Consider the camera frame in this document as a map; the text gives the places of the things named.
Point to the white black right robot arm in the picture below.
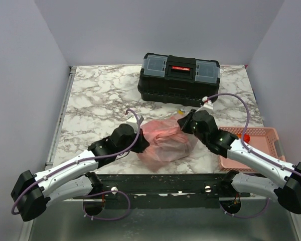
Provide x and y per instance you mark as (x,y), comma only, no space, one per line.
(280,181)

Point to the red fake fruit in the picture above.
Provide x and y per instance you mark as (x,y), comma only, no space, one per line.
(246,138)

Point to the pink plastic bag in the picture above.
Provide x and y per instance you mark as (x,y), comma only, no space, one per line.
(167,142)

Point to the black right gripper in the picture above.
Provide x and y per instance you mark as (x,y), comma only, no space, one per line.
(184,122)

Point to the black toolbox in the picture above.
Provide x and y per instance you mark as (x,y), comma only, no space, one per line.
(178,80)

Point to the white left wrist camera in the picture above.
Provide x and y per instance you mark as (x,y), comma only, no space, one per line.
(133,121)

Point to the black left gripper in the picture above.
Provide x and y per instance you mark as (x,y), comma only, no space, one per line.
(143,144)

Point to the pink plastic basket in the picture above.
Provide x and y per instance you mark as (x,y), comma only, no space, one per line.
(263,139)

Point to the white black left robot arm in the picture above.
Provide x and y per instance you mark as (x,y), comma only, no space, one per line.
(33,193)

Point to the black mounting rail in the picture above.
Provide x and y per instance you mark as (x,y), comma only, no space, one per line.
(154,191)

